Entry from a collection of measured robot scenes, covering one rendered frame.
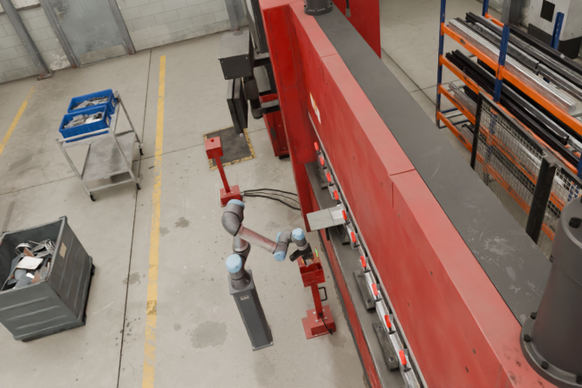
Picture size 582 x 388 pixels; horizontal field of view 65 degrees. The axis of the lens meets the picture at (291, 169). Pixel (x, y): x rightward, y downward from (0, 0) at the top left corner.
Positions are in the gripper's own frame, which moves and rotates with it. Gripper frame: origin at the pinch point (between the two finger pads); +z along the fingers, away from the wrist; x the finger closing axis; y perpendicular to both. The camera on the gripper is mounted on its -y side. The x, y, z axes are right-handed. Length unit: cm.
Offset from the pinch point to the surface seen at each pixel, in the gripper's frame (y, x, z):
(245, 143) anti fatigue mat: -34, 294, 80
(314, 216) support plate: 16.8, 28.6, -14.8
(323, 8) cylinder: 63, 77, -144
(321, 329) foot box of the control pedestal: -5, -4, 77
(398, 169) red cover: 47, -89, -143
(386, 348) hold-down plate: 31, -79, -4
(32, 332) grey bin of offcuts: -251, 64, 48
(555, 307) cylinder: 52, -166, -164
